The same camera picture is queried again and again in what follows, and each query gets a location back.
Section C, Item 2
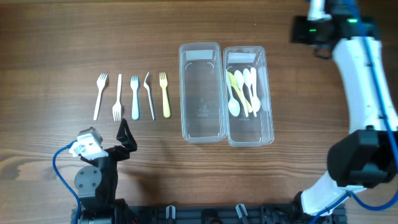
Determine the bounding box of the white fork tines down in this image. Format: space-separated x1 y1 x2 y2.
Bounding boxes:
112 74 123 121

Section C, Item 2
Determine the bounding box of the clear white fork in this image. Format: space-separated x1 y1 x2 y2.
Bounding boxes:
144 73 155 120

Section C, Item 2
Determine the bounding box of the white flat-handle spoon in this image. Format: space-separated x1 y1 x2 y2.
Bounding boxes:
243 68 257 117

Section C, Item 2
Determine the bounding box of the yellow spoon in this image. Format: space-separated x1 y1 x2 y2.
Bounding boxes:
228 72 252 113

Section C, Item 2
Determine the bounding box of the white spoon slim handle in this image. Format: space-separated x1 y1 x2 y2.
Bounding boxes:
226 75 240 117

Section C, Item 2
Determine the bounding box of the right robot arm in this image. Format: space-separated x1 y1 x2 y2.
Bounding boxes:
289 0 397 223

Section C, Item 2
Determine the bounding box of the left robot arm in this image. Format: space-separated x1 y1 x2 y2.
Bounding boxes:
69 119 139 223

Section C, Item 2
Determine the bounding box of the clear container left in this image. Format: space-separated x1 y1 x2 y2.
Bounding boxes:
179 42 227 144

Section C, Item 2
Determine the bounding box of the clear container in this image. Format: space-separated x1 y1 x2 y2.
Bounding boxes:
223 46 274 147
179 42 227 144

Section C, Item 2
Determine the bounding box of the clear container right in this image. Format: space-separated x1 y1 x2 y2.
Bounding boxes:
223 46 274 147

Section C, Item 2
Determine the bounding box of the light blue fork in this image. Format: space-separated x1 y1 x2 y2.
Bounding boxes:
131 76 139 120

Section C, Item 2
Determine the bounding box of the yellow fork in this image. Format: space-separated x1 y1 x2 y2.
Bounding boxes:
159 72 170 118

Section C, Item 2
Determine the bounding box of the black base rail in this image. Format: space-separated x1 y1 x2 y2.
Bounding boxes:
78 204 348 224

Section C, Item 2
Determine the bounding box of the blue cable left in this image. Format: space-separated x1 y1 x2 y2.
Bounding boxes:
52 140 82 224

